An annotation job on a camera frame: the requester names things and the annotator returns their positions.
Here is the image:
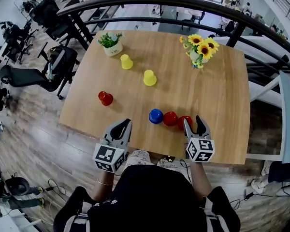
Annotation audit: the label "black office chair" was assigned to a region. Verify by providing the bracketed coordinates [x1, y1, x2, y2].
[0, 44, 79, 100]
[2, 20, 38, 65]
[29, 0, 71, 42]

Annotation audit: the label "yellow paper cup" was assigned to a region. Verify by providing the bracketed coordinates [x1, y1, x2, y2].
[120, 54, 134, 70]
[143, 69, 158, 87]

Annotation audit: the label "person's light floral trousers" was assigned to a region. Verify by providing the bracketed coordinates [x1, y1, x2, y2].
[125, 149, 184, 169]

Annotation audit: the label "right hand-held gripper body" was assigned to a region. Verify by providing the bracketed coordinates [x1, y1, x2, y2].
[183, 134, 215, 163]

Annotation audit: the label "blue paper cup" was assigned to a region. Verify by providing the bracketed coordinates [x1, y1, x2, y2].
[148, 108, 164, 125]

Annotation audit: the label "red paper cup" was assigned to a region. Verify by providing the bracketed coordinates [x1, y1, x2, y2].
[162, 111, 179, 127]
[98, 91, 114, 106]
[177, 116, 193, 131]

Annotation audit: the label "person's black shirt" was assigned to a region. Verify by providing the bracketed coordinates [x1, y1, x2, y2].
[53, 164, 241, 232]

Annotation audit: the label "green plant in white pot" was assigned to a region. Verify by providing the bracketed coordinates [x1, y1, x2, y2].
[97, 32, 124, 57]

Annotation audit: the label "person's left forearm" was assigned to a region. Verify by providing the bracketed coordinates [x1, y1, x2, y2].
[93, 170, 116, 202]

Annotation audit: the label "sunflower bouquet in vase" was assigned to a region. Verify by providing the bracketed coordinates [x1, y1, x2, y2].
[179, 34, 220, 69]

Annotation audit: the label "person's right forearm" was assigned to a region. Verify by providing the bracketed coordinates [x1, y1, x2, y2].
[189, 162, 212, 198]

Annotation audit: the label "green bottle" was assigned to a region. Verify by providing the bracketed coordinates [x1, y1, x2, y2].
[46, 63, 54, 82]

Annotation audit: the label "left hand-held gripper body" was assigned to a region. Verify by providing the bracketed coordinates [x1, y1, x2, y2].
[92, 139, 128, 174]

